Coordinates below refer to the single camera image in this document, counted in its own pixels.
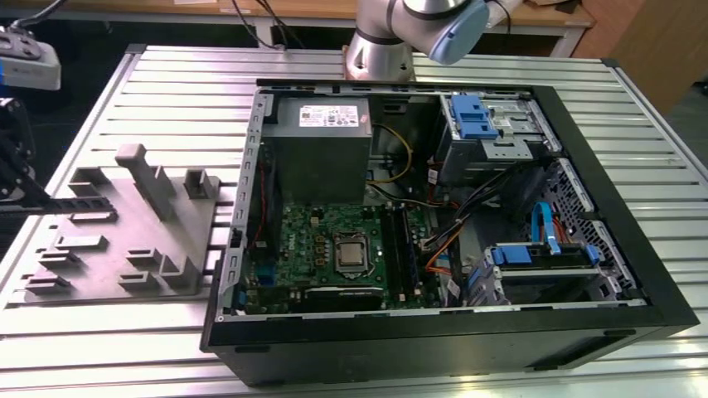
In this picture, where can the RAM stick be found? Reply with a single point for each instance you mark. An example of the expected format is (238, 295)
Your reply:
(82, 204)
(409, 253)

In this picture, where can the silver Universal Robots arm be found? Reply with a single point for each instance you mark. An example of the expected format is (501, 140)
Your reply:
(381, 54)

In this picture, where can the black RAM slot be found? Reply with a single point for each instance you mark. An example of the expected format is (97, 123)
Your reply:
(390, 248)

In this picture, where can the grey parts rack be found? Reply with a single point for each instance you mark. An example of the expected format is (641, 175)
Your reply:
(137, 232)

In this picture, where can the wooden desk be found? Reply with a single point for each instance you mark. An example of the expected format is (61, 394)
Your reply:
(137, 3)

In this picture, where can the grey power supply unit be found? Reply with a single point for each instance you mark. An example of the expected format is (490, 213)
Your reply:
(320, 166)

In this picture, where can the green motherboard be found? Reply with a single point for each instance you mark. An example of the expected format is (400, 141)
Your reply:
(304, 232)

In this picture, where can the silver CPU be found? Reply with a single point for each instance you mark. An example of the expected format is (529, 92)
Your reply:
(352, 253)

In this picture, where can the black graphics card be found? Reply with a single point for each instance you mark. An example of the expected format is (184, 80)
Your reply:
(342, 296)

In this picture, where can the blue drive bay latch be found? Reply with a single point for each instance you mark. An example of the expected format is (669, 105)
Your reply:
(469, 120)

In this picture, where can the black open PC case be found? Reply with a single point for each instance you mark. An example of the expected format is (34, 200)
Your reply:
(386, 344)

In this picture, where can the metal drive cage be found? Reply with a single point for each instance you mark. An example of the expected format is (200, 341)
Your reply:
(508, 149)

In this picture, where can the metal disk bay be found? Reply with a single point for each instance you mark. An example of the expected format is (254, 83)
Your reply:
(489, 290)

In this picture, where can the hard disk in blue carrier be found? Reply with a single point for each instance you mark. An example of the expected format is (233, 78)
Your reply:
(510, 255)

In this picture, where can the brown wooden panel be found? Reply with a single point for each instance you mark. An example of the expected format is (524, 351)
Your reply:
(652, 41)

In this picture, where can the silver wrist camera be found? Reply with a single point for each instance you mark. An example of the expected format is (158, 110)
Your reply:
(26, 62)

